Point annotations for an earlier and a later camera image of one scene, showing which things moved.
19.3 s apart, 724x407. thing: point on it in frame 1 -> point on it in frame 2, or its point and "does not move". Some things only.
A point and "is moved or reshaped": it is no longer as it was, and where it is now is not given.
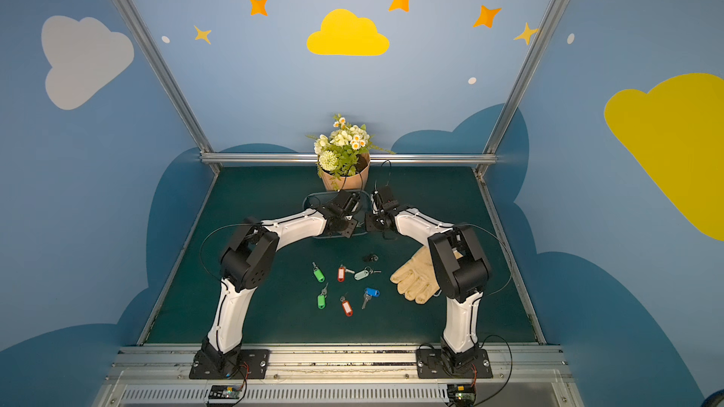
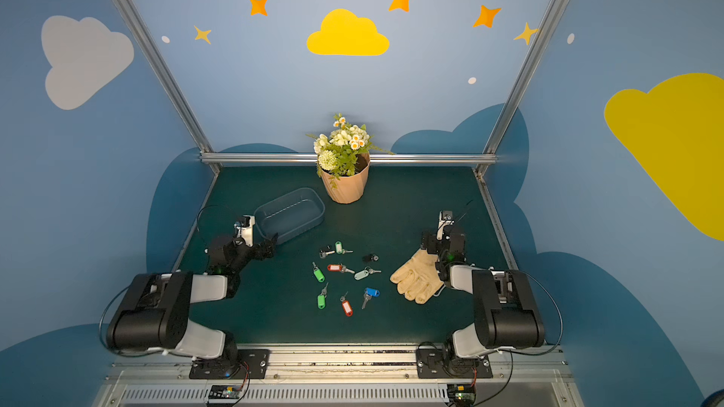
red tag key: (346, 305) does not move
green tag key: (318, 273) does not move
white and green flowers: (338, 152) does not move
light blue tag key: (365, 273) does not move
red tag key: (341, 273) is moved or reshaped
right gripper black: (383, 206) -> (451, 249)
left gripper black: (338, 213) -> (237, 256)
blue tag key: (369, 293) does not move
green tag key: (321, 299) does not move
